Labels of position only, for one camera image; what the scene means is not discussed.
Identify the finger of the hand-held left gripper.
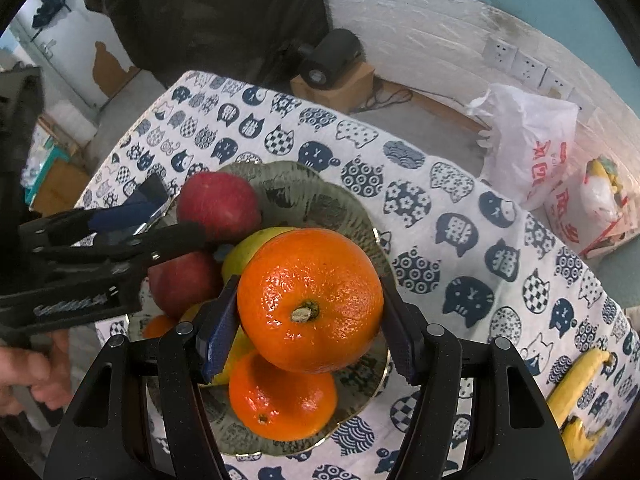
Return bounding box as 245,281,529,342
19,194,167,251
40,221,207,274

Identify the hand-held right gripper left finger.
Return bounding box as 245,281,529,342
44,276,242,480

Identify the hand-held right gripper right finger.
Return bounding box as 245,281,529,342
380,278,574,480

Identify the yellow-green apple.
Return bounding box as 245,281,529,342
180,301,257,387
221,226,299,286

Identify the red apple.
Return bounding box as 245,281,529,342
176,171,262,246
147,250,224,319

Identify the orange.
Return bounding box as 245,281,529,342
228,349,339,441
236,228,385,375

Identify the green glass plate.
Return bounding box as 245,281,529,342
127,160,394,459

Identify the person's left hand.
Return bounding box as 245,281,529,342
0,330,74,417

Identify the tan box with teal edge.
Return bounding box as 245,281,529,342
27,152,91,216

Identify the cat print tablecloth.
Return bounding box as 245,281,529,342
75,70,629,480

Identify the yellow banana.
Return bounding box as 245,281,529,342
560,416,610,464
546,347,615,427

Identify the dark hanging cloth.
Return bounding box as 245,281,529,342
75,0,334,97

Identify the dark hanging umbrella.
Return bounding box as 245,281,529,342
31,0,69,31

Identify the cardboard box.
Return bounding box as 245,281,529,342
291,62,377,114

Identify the filled plastic bag red print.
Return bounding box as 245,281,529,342
545,155,640,259

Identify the white plastic bag red print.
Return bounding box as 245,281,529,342
465,83,581,204

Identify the black speaker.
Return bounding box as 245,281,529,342
298,29,362,92

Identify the black cable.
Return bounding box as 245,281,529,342
350,85,414,114

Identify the white wall socket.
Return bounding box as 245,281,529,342
542,67,574,99
512,52,547,84
482,37,519,69

